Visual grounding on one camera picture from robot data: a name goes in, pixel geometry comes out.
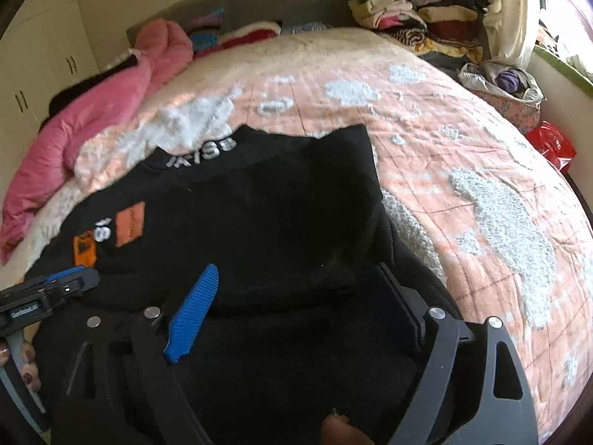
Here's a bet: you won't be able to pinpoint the pink quilt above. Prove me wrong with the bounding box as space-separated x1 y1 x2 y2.
0 19 194 265

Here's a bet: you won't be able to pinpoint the red plastic bag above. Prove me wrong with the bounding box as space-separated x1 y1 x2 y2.
525 121 578 173

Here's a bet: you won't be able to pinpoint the cream wardrobe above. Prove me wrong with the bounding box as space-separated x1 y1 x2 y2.
0 0 101 149

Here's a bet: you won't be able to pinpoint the black garment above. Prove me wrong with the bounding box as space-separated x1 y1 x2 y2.
39 53 142 131

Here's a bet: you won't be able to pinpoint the person's left hand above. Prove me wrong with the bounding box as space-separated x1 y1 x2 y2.
0 340 42 392

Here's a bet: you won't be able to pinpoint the cream curtain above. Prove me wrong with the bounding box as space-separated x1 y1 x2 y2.
482 0 548 71

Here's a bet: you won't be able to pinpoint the grey headboard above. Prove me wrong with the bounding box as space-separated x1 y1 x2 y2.
126 0 362 49

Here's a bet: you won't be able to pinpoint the black sweater with orange patches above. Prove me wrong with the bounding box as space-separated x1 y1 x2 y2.
28 123 464 445

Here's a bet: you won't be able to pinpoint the pile of folded clothes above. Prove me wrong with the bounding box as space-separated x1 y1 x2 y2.
347 0 492 64

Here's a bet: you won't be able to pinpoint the green window sill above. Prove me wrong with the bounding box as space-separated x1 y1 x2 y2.
533 45 593 94

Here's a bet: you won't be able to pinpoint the white bag of clothes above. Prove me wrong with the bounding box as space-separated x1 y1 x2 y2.
458 60 546 103

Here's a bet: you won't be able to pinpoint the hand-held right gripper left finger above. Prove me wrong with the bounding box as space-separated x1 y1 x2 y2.
49 263 219 445

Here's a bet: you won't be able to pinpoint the striped colourful pillow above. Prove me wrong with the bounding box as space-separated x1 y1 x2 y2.
188 8 226 53

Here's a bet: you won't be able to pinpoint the grey knitted cloth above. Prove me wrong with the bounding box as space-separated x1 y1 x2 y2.
282 20 326 34

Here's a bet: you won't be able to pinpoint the red and cream pillow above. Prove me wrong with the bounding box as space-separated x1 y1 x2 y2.
218 20 283 50

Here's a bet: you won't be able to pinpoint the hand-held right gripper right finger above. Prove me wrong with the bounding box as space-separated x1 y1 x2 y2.
359 262 540 445

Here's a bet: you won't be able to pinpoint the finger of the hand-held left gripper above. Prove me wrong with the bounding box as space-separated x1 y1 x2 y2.
46 266 89 284
65 270 100 296

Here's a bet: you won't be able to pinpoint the orange blanket with white tufts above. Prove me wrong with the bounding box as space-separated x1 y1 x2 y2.
74 56 593 436

